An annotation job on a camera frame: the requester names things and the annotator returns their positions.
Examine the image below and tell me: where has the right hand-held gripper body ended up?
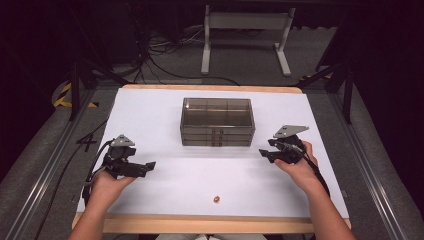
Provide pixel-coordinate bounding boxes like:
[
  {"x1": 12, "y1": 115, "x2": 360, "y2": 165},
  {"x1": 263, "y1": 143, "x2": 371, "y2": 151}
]
[{"x1": 273, "y1": 124, "x2": 309, "y2": 165}]

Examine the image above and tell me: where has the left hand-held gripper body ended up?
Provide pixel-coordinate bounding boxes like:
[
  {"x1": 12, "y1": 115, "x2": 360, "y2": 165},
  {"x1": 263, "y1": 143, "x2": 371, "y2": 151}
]
[{"x1": 102, "y1": 134, "x2": 138, "y2": 180}]

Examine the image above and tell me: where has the smoky clear drawer box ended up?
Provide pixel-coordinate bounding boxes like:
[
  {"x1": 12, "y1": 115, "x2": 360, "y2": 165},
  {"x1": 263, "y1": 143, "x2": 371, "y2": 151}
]
[{"x1": 179, "y1": 97, "x2": 256, "y2": 148}]

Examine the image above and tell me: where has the person's right hand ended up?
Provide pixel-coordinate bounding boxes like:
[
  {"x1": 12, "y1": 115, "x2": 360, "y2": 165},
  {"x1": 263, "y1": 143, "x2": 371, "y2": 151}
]
[{"x1": 274, "y1": 141, "x2": 323, "y2": 194}]

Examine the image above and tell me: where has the person's left hand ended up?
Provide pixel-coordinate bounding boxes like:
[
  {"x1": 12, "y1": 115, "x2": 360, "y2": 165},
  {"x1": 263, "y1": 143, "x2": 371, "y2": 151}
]
[{"x1": 89, "y1": 170, "x2": 136, "y2": 208}]

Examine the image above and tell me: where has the white table sheet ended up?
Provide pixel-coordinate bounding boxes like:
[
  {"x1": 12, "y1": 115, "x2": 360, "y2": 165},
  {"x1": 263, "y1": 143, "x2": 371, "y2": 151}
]
[{"x1": 76, "y1": 88, "x2": 350, "y2": 219}]

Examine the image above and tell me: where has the black metal stand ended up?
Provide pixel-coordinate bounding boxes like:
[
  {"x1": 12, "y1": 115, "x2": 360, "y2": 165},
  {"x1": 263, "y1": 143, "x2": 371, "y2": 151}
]
[
  {"x1": 68, "y1": 59, "x2": 131, "y2": 122},
  {"x1": 298, "y1": 61, "x2": 355, "y2": 125}
]

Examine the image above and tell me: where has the wooden table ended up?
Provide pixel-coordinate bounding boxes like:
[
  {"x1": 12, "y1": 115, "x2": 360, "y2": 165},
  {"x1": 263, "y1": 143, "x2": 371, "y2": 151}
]
[{"x1": 71, "y1": 83, "x2": 352, "y2": 234}]

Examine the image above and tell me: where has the yellow black hazard tape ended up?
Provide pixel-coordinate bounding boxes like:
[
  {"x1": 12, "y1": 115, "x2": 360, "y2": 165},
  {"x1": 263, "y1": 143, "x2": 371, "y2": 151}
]
[{"x1": 53, "y1": 82, "x2": 100, "y2": 109}]

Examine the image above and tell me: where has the white metal stand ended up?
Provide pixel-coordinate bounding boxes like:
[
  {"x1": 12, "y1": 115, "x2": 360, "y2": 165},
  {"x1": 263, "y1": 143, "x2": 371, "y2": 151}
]
[{"x1": 200, "y1": 4, "x2": 297, "y2": 77}]

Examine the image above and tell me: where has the right hand-held gripper black cable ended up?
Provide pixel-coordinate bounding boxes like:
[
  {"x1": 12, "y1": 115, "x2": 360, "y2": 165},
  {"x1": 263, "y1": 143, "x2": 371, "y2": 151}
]
[{"x1": 283, "y1": 142, "x2": 332, "y2": 198}]

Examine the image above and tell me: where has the hand-held gripper black cable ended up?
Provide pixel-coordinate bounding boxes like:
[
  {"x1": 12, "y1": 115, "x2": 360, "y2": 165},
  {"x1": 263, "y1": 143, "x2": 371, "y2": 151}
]
[
  {"x1": 81, "y1": 139, "x2": 114, "y2": 208},
  {"x1": 283, "y1": 142, "x2": 332, "y2": 198}
]

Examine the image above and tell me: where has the left hand-held gripper black cable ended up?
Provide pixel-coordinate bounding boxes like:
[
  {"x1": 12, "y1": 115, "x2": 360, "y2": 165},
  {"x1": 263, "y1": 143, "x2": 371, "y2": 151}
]
[{"x1": 81, "y1": 139, "x2": 114, "y2": 208}]

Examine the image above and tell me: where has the black floor cable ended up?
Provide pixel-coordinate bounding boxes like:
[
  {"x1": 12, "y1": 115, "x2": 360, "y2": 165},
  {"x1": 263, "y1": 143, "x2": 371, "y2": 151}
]
[{"x1": 33, "y1": 119, "x2": 109, "y2": 240}]

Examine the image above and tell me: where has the aluminium rail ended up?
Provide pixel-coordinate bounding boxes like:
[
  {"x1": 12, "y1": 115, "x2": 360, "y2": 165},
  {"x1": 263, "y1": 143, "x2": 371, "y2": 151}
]
[
  {"x1": 3, "y1": 89, "x2": 98, "y2": 240},
  {"x1": 328, "y1": 93, "x2": 408, "y2": 240}
]

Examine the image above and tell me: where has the tangle of black cables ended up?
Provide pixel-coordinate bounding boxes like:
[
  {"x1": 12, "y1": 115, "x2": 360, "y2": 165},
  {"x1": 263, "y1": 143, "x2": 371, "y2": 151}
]
[{"x1": 133, "y1": 24, "x2": 241, "y2": 86}]

